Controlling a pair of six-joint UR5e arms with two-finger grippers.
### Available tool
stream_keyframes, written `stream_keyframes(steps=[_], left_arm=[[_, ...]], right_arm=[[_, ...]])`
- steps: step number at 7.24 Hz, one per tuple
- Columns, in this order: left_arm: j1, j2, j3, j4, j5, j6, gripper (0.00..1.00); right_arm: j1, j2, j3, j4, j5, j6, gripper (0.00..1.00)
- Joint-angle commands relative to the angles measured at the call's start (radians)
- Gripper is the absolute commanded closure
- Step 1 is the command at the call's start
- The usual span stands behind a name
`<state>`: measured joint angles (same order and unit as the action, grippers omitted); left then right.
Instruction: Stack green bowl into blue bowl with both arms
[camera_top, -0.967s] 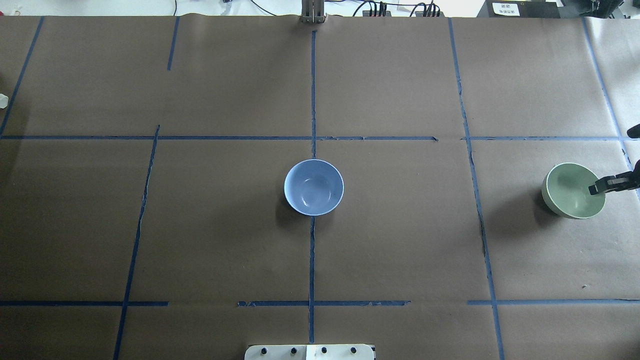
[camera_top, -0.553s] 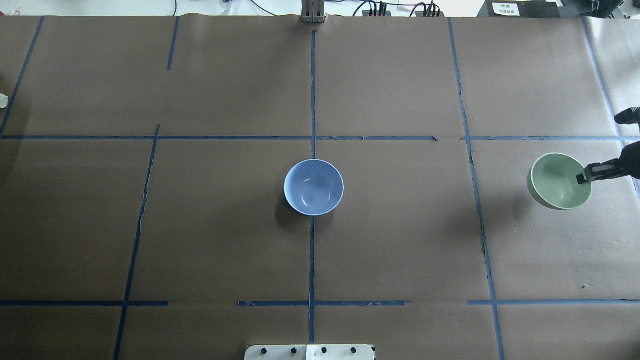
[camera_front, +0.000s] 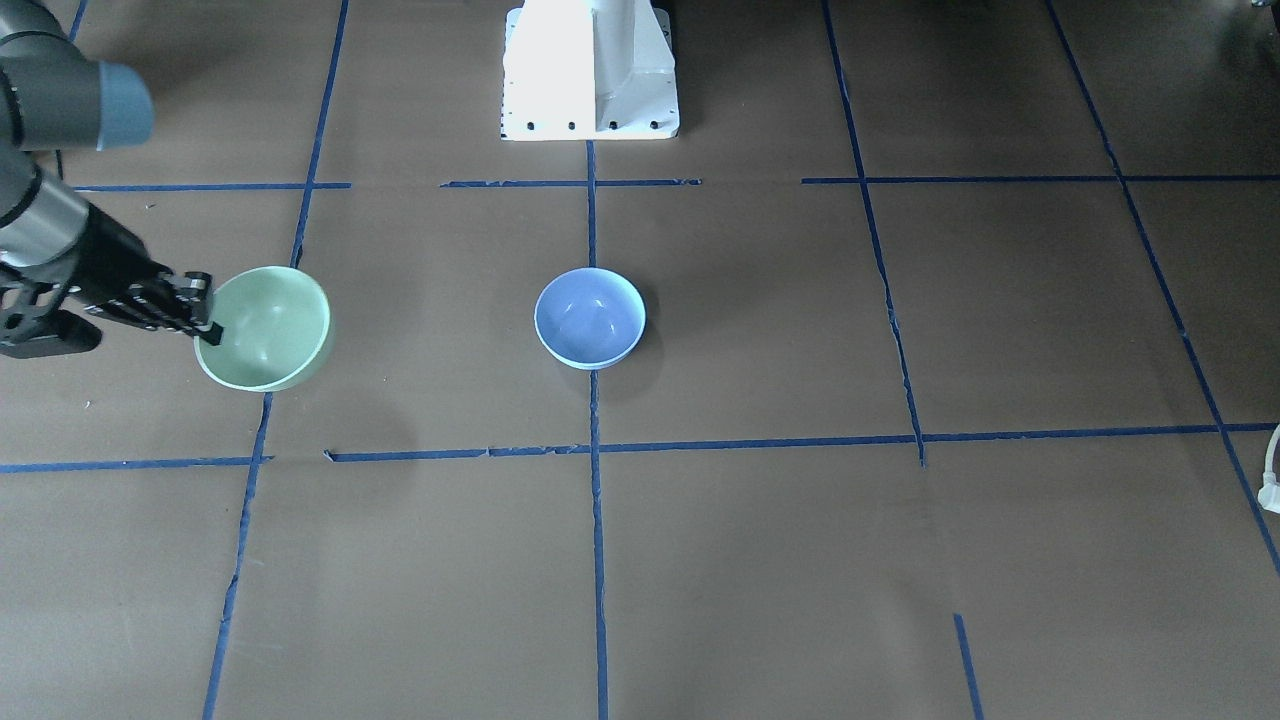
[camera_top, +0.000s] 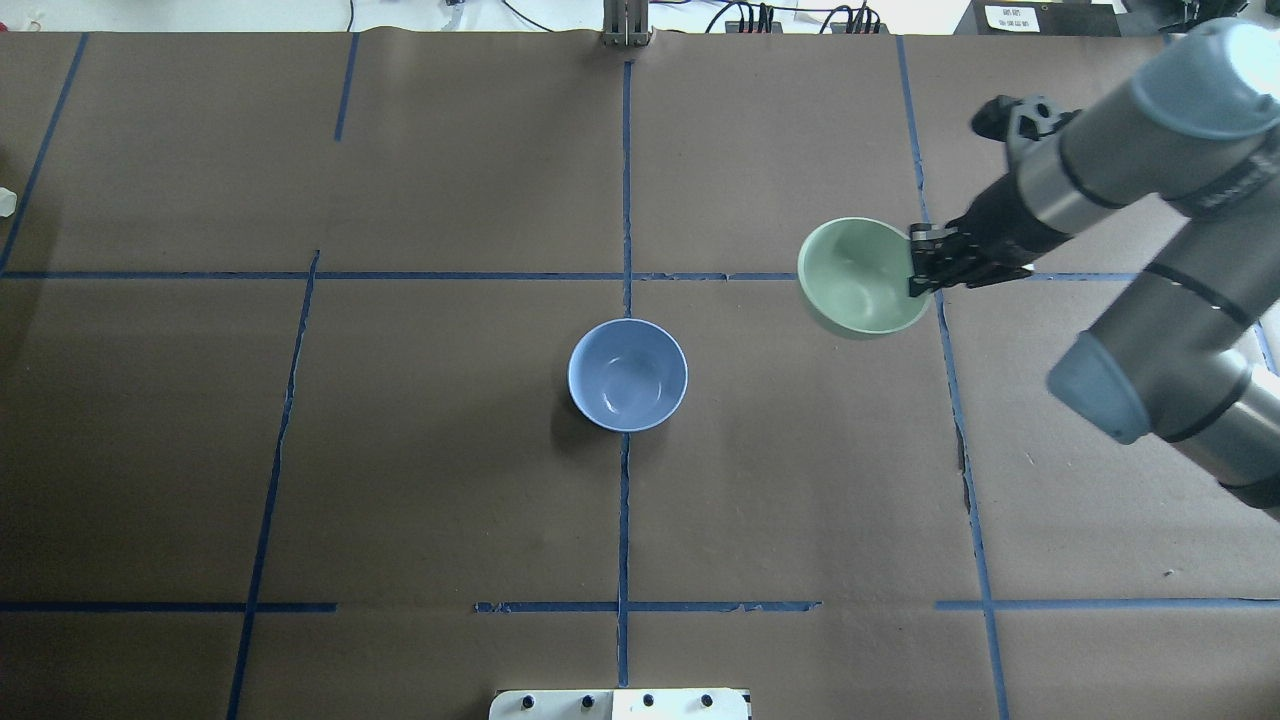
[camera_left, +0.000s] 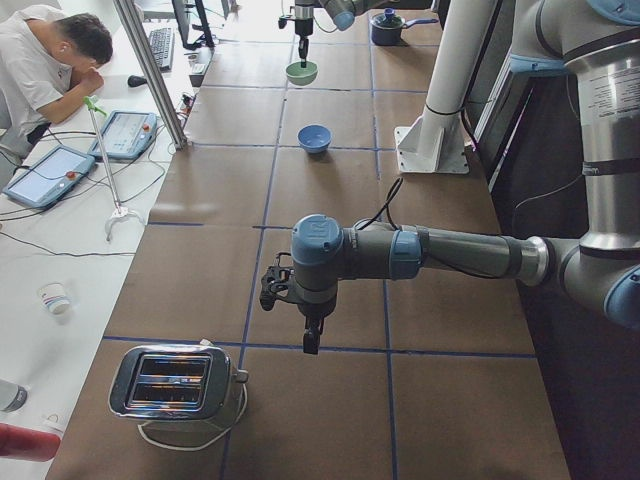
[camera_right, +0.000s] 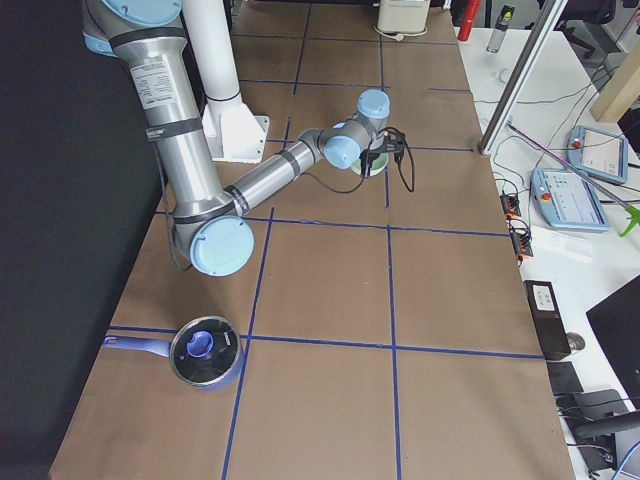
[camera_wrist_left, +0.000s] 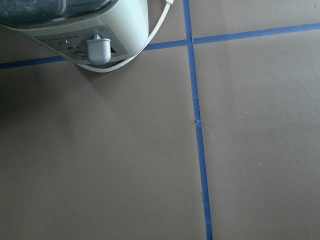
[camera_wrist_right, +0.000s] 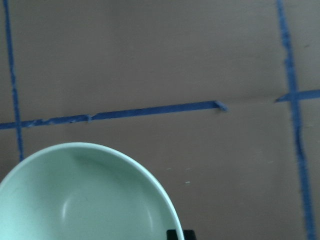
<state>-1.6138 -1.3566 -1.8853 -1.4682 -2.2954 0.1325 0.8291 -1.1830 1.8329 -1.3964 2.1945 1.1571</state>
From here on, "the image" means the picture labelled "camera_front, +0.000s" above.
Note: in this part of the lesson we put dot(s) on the blue bowl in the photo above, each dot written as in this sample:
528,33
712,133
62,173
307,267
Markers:
589,318

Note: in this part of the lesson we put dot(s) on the white camera pole with base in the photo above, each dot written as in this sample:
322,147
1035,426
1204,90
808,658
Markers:
588,71

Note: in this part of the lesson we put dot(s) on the green bowl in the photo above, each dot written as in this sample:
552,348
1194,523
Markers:
277,329

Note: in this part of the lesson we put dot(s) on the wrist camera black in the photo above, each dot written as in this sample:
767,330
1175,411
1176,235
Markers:
35,325

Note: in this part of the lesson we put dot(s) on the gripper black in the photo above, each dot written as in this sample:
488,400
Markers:
107,262

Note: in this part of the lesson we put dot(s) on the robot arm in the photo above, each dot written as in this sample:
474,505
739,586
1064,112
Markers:
65,261

